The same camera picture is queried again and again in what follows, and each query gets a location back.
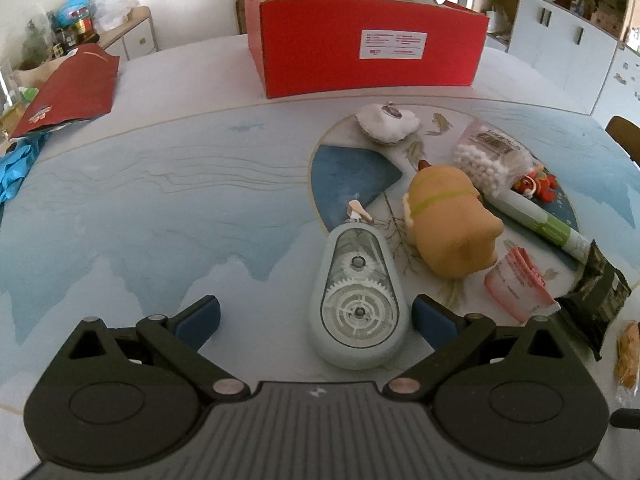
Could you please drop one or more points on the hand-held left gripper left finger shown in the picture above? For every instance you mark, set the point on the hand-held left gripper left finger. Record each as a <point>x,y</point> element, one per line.
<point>200,317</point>

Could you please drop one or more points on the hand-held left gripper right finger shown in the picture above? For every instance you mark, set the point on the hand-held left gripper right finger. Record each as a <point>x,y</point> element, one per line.
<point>432,321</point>

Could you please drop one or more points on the light blue correction tape dispenser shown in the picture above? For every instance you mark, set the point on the light blue correction tape dispenser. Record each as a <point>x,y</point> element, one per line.
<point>357,305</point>

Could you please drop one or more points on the pink packet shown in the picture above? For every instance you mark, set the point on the pink packet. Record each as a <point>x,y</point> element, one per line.
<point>517,287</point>

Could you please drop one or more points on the tan plush toy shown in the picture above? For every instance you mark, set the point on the tan plush toy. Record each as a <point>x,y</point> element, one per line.
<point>450,220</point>

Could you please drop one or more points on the small beige hair clip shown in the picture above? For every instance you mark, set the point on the small beige hair clip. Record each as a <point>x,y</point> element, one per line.
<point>359,211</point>

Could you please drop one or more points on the white and green tube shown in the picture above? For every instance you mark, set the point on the white and green tube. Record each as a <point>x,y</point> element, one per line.
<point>535,222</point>

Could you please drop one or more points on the dark snack packet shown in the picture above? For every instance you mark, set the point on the dark snack packet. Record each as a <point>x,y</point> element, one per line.
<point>597,300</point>

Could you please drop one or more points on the small red toy figure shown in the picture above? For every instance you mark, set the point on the small red toy figure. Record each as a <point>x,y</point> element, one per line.
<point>535,185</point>

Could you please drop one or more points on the clear bag of cotton balls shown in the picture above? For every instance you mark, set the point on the clear bag of cotton balls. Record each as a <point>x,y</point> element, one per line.
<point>492,160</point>

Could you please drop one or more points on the orange snack packet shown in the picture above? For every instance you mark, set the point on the orange snack packet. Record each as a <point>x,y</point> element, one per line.
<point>627,360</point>

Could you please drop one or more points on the white fluffy shell pouch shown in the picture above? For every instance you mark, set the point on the white fluffy shell pouch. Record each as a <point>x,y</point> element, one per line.
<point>387,122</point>

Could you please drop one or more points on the red cardboard box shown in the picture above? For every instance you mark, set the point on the red cardboard box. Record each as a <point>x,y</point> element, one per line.
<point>320,50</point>

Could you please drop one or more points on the blue cloth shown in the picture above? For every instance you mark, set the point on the blue cloth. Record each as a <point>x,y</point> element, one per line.
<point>15,165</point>

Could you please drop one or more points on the red paper bag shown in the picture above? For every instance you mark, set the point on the red paper bag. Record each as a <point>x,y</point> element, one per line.
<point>70,92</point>

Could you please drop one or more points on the brown chair back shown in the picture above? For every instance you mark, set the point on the brown chair back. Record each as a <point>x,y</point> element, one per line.
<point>625,135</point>

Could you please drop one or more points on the wooden sideboard with white doors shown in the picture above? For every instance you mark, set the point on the wooden sideboard with white doors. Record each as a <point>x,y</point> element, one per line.
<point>135,40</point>

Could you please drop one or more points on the dark sauce bottles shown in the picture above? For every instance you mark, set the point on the dark sauce bottles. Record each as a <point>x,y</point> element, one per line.
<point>75,37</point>

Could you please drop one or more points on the white plastic bag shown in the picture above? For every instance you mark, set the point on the white plastic bag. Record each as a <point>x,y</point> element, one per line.
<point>115,12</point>

